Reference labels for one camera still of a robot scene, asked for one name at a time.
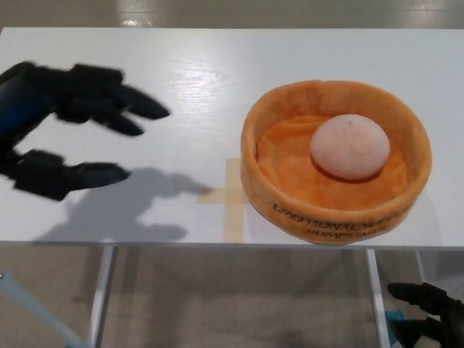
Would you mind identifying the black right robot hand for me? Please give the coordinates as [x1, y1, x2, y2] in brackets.
[386, 282, 464, 348]

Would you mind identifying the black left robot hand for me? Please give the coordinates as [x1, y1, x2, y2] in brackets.
[0, 61, 172, 202]

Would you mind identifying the pink round plush toy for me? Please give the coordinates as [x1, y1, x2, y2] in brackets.
[309, 114, 392, 182]

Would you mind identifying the orange plush round plate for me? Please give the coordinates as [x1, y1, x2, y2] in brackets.
[240, 80, 434, 248]

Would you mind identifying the white table leg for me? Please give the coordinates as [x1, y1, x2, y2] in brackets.
[365, 249, 389, 348]
[88, 246, 117, 331]
[416, 249, 433, 284]

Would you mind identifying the teal object on floor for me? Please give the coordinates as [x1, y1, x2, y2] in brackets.
[384, 309, 411, 348]

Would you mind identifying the beige tape strip short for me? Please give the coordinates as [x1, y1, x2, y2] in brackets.
[195, 187, 249, 205]

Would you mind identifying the beige tape strip long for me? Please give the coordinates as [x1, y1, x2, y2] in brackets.
[224, 158, 246, 242]

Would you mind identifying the blue grey metal bar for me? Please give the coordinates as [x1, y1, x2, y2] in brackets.
[0, 271, 88, 348]

